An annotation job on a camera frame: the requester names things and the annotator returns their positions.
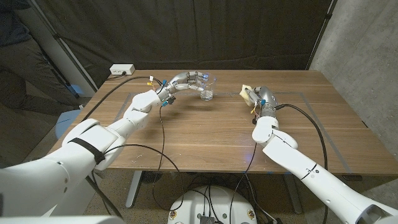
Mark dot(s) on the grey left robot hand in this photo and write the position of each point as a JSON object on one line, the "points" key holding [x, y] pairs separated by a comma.
{"points": [[182, 81]]}

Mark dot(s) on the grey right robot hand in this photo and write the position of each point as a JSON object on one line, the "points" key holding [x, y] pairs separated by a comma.
{"points": [[267, 99]]}

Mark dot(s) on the pale yellow sponge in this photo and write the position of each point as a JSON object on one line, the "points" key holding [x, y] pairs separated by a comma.
{"points": [[245, 93]]}

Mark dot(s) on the clear glass cup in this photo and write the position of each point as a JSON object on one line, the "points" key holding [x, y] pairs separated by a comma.
{"points": [[206, 96]]}

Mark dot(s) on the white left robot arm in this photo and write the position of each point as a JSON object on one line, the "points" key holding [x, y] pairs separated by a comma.
{"points": [[93, 137]]}

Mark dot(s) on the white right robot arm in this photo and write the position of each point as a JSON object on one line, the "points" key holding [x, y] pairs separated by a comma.
{"points": [[295, 158]]}

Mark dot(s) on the black backdrop curtain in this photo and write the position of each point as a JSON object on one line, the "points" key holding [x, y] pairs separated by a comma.
{"points": [[186, 31]]}

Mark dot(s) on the white power strip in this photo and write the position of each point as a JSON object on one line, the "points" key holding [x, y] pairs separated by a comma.
{"points": [[122, 69]]}

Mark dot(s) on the grey table leg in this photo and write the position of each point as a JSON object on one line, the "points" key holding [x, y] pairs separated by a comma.
{"points": [[292, 196]]}

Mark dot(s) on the black backdrop stand pole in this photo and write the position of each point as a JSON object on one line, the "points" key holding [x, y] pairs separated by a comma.
{"points": [[57, 36], [326, 17]]}

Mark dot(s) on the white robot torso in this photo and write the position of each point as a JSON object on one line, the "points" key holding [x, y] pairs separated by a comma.
{"points": [[214, 202]]}

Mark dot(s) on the white table leg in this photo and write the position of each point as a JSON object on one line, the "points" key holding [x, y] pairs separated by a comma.
{"points": [[133, 189]]}

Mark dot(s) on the person in dark clothes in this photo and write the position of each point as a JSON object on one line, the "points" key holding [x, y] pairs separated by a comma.
{"points": [[18, 62]]}

